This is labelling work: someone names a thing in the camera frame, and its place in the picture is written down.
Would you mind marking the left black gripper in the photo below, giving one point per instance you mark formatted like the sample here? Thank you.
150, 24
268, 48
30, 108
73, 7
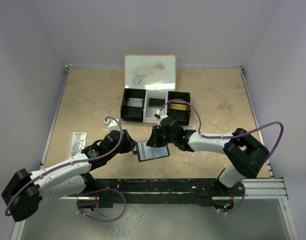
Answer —
129, 143

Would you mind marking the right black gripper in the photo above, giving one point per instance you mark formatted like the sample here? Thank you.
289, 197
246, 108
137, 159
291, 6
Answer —
154, 141

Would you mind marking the black leather card holder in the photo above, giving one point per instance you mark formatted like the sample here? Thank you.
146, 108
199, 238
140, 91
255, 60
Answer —
145, 153

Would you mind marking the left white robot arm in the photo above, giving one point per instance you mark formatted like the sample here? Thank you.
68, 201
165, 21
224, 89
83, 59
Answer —
27, 191

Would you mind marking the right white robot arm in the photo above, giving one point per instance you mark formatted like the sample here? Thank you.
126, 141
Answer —
246, 154

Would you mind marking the silver card in tray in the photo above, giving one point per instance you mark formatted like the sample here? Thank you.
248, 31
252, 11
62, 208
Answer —
135, 102

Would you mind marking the gold card in tray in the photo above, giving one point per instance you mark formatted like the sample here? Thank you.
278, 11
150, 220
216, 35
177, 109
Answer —
178, 105

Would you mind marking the black and white compartment tray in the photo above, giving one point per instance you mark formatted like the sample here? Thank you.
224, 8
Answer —
145, 114

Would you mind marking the clear plastic packet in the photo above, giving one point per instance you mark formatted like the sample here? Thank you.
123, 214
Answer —
77, 143

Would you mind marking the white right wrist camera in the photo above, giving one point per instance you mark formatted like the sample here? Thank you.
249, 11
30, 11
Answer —
160, 115

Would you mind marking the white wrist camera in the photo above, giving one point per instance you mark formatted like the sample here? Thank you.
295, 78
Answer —
160, 115
114, 125

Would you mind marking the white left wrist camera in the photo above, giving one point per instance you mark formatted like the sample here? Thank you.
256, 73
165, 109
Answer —
114, 125

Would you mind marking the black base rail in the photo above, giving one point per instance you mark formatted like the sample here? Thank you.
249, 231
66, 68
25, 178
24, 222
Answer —
197, 191

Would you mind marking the white board with wooden frame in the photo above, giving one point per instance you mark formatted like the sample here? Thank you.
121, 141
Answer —
150, 72

